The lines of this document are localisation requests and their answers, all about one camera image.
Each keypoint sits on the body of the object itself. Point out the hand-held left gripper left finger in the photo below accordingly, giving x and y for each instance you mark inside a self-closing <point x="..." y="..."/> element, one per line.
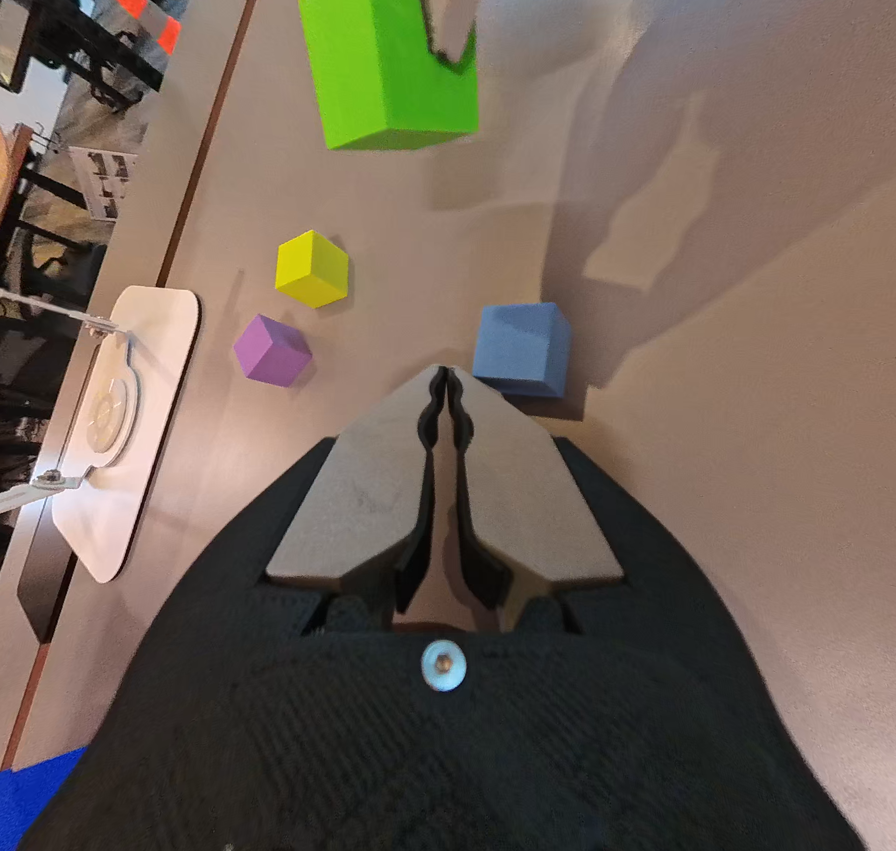
<point x="350" y="508"/>

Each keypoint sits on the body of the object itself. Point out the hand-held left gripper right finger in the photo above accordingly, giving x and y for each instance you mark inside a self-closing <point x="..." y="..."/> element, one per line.
<point x="539" y="508"/>

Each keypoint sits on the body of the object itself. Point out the green foam cube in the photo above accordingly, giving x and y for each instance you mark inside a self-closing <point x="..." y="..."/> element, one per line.
<point x="371" y="60"/>

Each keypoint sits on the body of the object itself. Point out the light blue foam cube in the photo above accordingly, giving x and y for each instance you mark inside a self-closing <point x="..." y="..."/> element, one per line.
<point x="518" y="347"/>

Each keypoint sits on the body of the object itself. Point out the purple foam cube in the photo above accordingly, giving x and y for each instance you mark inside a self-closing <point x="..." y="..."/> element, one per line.
<point x="269" y="354"/>

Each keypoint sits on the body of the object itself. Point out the yellow foam cube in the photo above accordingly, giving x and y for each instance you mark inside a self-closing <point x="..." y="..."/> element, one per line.
<point x="311" y="270"/>

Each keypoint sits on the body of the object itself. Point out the white document stand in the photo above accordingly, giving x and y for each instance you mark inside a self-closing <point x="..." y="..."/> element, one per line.
<point x="154" y="403"/>

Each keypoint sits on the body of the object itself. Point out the orange traffic cone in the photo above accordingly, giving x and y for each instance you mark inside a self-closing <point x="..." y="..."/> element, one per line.
<point x="133" y="4"/>

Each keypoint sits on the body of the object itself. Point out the printed paper sheet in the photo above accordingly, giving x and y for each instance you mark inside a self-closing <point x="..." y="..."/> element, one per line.
<point x="105" y="179"/>

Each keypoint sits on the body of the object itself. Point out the blue plastic bin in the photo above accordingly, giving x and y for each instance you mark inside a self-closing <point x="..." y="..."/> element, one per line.
<point x="35" y="802"/>

